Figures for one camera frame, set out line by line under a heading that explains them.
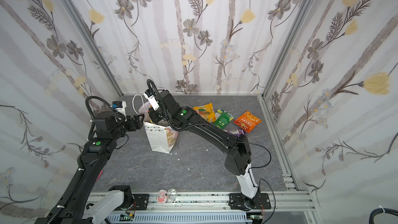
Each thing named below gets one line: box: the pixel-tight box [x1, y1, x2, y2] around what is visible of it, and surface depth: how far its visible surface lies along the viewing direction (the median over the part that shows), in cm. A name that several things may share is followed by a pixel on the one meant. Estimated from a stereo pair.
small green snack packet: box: [214, 108, 235, 130], surface depth 107 cm
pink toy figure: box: [156, 188, 167, 204], surface depth 75 cm
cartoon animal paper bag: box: [138, 102, 179, 154], surface depth 81 cm
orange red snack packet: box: [233, 109, 262, 134], surface depth 104 cm
